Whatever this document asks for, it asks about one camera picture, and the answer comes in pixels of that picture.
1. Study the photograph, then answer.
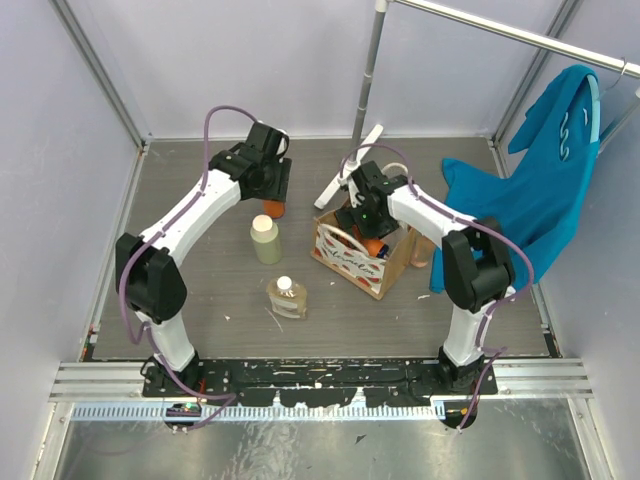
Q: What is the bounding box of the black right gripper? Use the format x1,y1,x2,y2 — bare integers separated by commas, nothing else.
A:
335,198,400,251

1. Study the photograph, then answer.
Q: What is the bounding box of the orange bottle blue pump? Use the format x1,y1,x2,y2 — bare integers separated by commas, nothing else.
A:
263,200,286,219

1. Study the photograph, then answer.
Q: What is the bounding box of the pink cap peach bottle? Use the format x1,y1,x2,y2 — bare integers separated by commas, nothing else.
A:
410,234,436,268

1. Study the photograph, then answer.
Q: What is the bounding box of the green bottle white cap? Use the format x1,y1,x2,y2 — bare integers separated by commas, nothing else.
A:
250,214,282,265

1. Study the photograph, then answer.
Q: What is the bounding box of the clear yellowish soap bottle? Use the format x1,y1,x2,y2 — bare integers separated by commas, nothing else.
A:
266,276,308,319

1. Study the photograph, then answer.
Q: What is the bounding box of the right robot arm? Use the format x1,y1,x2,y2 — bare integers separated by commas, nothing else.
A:
336,162,515,394

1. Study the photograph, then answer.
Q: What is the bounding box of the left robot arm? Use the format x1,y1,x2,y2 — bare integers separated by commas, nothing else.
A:
115,122,292,396

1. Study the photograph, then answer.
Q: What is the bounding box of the white rack base foot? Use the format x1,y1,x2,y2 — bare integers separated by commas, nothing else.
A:
314,124,384,210

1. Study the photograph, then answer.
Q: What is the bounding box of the teal blue t-shirt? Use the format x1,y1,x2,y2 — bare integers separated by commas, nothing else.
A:
442,65,600,290

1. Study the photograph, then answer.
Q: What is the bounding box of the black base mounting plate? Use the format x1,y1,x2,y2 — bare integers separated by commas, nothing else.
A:
142,355,499,407

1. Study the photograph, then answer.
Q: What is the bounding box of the metal clothes rack pole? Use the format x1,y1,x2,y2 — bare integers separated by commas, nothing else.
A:
350,0,390,150

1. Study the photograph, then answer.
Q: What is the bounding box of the light blue clothes hanger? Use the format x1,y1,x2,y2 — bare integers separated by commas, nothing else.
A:
583,73,602,143

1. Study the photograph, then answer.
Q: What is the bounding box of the horizontal metal rack bar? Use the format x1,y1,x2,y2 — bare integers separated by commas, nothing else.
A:
398,1,639,79

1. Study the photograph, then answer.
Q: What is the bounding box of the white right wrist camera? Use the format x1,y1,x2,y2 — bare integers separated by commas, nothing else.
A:
337,170,361,208

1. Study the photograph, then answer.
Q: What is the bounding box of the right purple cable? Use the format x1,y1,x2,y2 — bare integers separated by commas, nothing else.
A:
339,143,537,431

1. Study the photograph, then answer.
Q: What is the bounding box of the purple cable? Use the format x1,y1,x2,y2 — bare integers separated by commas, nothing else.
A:
339,143,537,431
115,104,261,431

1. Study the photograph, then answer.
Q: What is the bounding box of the white slotted cable duct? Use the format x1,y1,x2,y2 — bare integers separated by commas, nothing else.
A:
70,402,445,422

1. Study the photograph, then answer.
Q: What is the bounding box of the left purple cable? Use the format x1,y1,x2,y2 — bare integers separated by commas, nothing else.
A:
115,104,261,431

